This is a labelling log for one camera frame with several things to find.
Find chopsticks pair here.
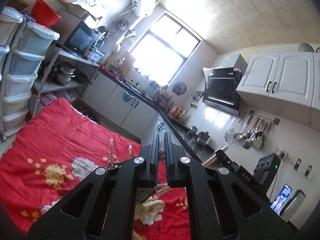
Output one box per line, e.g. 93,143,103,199
108,138,114,170

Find black perforated utensil basket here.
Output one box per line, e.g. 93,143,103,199
108,161,156,204

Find hanging ladles and utensils rack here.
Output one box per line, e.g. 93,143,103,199
222,110,280,152

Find white lower kitchen cabinets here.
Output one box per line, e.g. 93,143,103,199
81,70,172,146

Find bright kitchen window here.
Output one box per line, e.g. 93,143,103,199
131,13,201,86

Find smartphone with lit screen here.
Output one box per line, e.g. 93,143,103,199
270,184,292,213

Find black air fryer appliance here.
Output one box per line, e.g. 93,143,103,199
253,153,281,192

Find black kettle on counter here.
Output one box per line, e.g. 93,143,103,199
196,131,210,147

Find red floral quilt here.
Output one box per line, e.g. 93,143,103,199
1,99,190,239

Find black range hood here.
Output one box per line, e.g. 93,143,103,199
202,66,242,116

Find metal storage shelf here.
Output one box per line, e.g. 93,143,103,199
30,47,99,116

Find stainless steel pots stack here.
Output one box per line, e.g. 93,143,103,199
55,62,76,86

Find black microwave oven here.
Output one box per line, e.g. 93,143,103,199
62,20,98,56

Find pastel drawer tower right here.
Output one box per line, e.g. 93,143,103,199
1,22,60,140

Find pastel drawer tower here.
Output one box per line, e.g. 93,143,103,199
1,22,60,140
0,7,24,79

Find red plastic basin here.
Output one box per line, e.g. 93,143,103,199
31,0,61,28

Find pastel drawer tower left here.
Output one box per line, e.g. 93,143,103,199
0,7,24,79

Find round wall exhaust fan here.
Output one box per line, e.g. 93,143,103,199
172,82,187,96

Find white upper wall cabinet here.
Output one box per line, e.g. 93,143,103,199
236,52,315,107

